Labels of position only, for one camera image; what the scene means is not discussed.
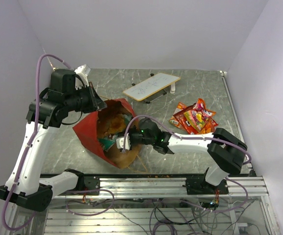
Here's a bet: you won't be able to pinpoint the orange reeses snack bag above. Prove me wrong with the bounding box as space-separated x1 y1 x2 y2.
168 102 188 130

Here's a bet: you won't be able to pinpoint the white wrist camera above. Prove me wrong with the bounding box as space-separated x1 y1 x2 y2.
116 134 131 151
74 64 91 90

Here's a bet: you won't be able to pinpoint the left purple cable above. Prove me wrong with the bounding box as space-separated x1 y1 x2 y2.
1 53 72 232

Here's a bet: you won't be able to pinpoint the red paper bag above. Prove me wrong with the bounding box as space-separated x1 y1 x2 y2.
73 98 141 169

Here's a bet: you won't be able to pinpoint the small whiteboard yellow frame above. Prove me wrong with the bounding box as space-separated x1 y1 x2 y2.
123 73 180 101

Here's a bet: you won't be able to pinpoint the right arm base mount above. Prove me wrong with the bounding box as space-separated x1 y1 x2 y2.
182 168 229 195

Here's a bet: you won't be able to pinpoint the red doritos chip bag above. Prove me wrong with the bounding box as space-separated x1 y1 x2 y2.
179 112 218 135

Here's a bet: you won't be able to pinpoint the loose wires under table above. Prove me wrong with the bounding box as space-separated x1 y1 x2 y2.
65 188 255 235

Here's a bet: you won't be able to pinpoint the aluminium rail frame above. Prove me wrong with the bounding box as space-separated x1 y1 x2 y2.
6 175 281 235

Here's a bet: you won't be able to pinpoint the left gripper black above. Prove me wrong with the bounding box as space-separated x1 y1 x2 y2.
65 81 108 114

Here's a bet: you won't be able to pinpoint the purple cable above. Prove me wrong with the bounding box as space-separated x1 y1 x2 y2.
121 115 253 213
1 53 72 232

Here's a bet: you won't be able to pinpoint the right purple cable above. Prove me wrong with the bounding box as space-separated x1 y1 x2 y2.
121 115 253 213

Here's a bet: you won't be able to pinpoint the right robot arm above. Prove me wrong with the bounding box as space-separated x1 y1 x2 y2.
122 115 251 194

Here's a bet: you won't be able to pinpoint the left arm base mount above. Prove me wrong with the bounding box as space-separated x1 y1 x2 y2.
65 168 100 196

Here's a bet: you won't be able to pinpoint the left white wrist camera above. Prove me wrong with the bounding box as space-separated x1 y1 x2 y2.
74 64 91 90

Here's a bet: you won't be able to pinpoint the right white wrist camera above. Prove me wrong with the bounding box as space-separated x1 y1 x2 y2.
116 134 131 151

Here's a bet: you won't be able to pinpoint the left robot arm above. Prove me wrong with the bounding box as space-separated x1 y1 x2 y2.
0 65 107 212

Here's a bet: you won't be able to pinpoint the teal snack packet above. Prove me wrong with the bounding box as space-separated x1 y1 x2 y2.
98 137 116 151

